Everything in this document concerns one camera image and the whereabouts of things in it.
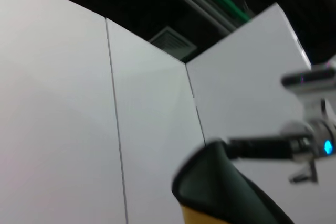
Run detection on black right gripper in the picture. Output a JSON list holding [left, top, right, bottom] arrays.
[[225, 135, 310, 161]]

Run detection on white partition panel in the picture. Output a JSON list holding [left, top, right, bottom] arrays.
[[104, 18, 207, 224], [185, 2, 336, 224], [0, 0, 128, 224]]

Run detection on yellow and grey towel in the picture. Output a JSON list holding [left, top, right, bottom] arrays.
[[172, 140, 295, 224]]

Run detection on square ceiling air vent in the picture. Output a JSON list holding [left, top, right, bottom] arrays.
[[148, 26, 197, 58]]

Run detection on grey aluminium ceiling rail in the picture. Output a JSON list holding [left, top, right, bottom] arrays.
[[151, 0, 237, 35]]

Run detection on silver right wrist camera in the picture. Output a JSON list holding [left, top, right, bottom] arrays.
[[281, 63, 336, 96]]

